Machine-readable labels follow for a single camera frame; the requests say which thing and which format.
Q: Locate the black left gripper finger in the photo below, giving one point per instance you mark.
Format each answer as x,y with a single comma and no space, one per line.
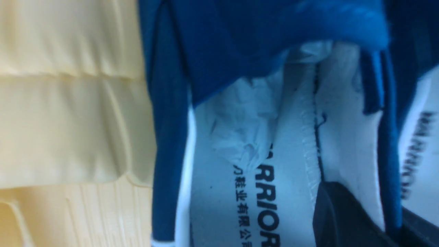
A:
340,221

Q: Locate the navy canvas slip-on shoe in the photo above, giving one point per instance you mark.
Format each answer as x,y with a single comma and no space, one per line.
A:
196,48
414,51

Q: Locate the right yellow ridged slipper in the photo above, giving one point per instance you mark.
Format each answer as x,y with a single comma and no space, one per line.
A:
77,147

